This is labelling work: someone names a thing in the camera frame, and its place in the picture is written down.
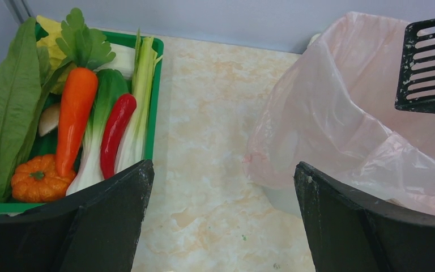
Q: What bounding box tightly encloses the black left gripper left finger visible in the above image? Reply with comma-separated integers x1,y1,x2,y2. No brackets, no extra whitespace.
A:
0,160,154,271

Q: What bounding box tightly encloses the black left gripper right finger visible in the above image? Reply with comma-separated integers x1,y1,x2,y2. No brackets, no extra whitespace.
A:
294,161,435,271

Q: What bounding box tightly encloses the white trash bin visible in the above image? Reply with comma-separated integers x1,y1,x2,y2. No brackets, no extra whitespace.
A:
263,187,301,218

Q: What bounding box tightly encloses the pink plastic bin liner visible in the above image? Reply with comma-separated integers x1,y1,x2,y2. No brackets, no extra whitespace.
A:
244,12,435,215

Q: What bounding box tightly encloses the black litter scoop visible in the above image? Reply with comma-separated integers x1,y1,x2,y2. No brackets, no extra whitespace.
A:
394,18,435,114

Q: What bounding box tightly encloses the small orange toy pumpkin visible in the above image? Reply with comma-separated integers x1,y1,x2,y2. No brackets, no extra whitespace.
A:
11,154,76,203

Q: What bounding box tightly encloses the white green toy celery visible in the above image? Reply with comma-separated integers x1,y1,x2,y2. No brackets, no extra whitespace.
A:
115,31,161,172

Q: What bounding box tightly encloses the green plastic tray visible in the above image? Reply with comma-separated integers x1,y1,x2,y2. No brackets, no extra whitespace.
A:
0,31,162,214

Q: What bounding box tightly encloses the beige toy mushroom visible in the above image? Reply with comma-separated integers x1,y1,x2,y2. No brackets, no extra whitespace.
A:
38,103,61,137

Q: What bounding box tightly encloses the red toy chili pepper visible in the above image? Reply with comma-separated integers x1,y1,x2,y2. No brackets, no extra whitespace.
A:
99,93,137,180

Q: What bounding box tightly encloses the orange toy carrot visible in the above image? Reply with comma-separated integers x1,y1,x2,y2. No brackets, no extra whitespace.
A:
56,67,98,177

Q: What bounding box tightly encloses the green bok choy toy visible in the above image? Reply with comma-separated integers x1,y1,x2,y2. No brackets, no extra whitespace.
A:
66,69,129,196

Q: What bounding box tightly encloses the large green leaf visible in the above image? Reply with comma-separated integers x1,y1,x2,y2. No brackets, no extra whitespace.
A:
0,18,50,203

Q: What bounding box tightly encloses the yellow toy corn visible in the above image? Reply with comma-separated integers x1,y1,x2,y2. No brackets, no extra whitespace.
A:
36,15,76,95

